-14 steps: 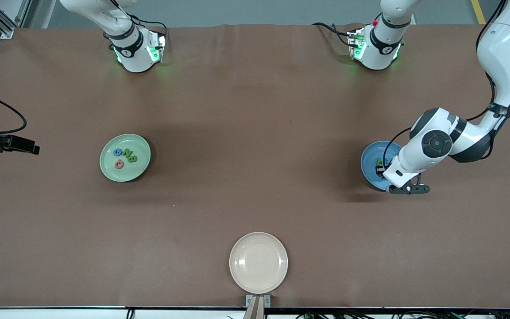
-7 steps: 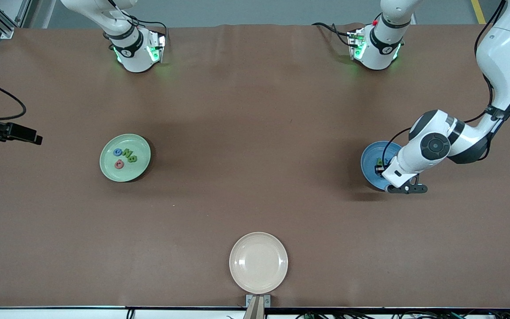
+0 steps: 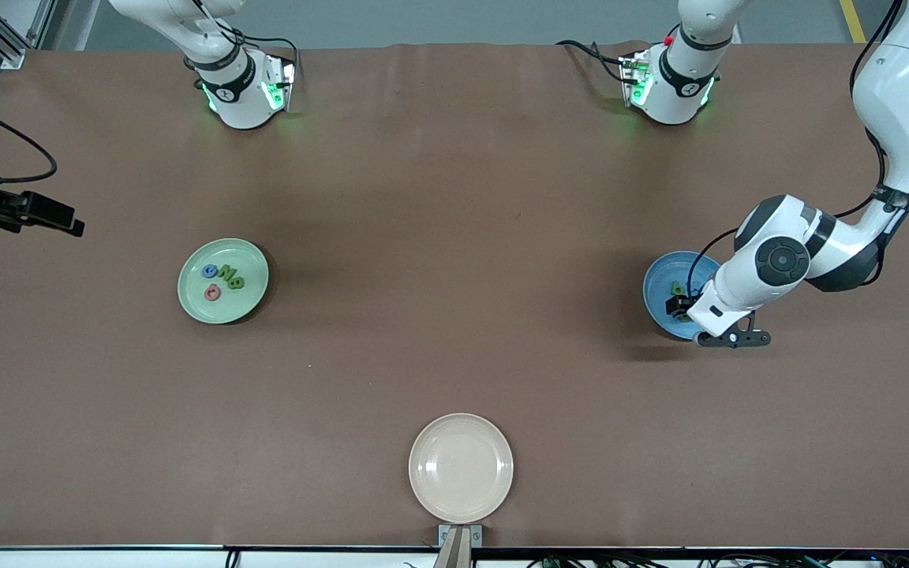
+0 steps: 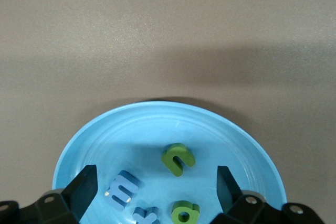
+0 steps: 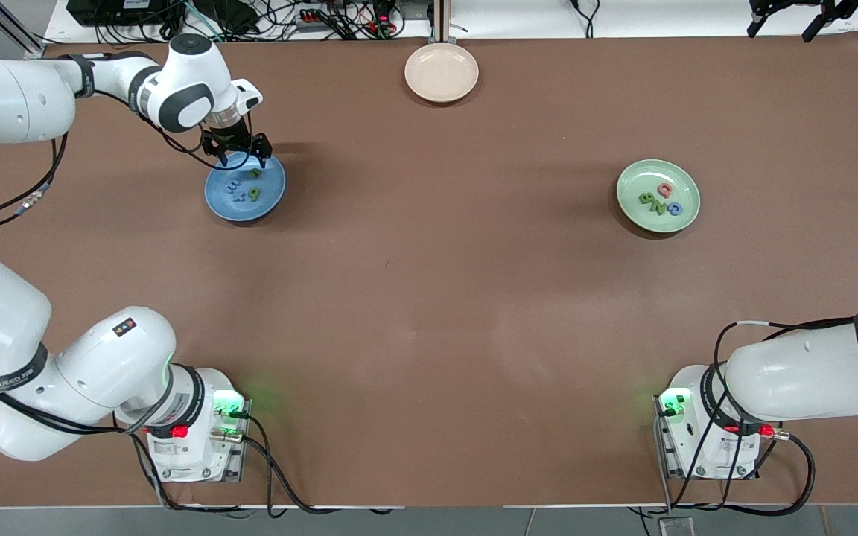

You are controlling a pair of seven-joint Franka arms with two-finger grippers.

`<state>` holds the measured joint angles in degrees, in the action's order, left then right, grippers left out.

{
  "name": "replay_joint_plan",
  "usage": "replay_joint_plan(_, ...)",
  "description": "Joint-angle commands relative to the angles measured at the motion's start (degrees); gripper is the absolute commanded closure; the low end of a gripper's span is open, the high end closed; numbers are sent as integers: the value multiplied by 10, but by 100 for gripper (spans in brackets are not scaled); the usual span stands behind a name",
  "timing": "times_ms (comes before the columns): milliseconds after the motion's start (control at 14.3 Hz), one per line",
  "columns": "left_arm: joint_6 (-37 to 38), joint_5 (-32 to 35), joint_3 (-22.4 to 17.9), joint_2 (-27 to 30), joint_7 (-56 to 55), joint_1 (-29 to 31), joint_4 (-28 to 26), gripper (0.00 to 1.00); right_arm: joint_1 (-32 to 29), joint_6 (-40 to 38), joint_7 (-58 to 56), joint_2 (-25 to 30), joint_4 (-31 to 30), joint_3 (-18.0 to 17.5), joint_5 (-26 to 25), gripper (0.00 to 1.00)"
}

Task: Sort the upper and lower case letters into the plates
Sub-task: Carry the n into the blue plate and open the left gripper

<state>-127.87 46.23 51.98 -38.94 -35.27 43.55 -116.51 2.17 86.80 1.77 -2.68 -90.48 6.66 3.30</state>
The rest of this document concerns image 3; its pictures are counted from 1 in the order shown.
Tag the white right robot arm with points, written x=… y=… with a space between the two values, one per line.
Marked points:
x=241 y=95

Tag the blue plate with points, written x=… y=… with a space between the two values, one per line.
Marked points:
x=660 y=296

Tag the green foam letter B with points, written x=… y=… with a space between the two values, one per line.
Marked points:
x=236 y=283

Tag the beige plate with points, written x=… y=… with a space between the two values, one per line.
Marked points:
x=461 y=468

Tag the brown table cover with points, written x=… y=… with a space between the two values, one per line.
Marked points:
x=454 y=363

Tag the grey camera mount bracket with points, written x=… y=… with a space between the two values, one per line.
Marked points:
x=476 y=535

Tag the light green plate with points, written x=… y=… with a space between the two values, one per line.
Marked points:
x=241 y=312

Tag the pink foam letter Q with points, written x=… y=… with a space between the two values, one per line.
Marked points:
x=207 y=293

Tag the camera support post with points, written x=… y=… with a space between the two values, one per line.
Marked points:
x=454 y=552

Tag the green foam letter q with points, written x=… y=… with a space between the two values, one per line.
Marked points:
x=675 y=285

